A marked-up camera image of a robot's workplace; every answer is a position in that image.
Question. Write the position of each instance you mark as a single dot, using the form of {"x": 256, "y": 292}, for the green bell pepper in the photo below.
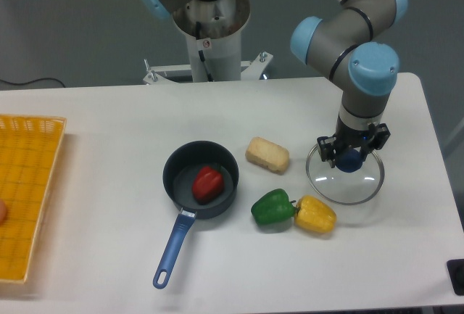
{"x": 273, "y": 207}

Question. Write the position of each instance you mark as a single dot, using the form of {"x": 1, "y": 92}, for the beige bread loaf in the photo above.
{"x": 268, "y": 155}

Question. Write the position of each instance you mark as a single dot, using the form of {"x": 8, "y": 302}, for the yellow woven basket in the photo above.
{"x": 30, "y": 147}

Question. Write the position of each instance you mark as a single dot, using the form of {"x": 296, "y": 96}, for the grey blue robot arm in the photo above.
{"x": 342, "y": 49}

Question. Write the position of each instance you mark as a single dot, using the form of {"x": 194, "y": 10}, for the yellow bell pepper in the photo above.
{"x": 314, "y": 215}

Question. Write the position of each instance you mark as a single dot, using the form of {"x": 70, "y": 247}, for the red bell pepper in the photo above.
{"x": 208, "y": 185}

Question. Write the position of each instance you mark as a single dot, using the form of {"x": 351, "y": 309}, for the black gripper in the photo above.
{"x": 351, "y": 133}

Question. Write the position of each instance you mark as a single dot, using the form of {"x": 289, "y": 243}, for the dark blue saucepan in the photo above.
{"x": 179, "y": 173}

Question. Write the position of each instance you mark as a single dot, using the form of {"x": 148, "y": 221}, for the orange object in basket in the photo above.
{"x": 3, "y": 211}

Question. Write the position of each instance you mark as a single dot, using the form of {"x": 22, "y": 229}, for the glass pot lid blue knob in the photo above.
{"x": 345, "y": 188}

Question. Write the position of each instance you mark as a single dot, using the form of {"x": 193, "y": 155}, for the black table corner device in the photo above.
{"x": 455, "y": 270}

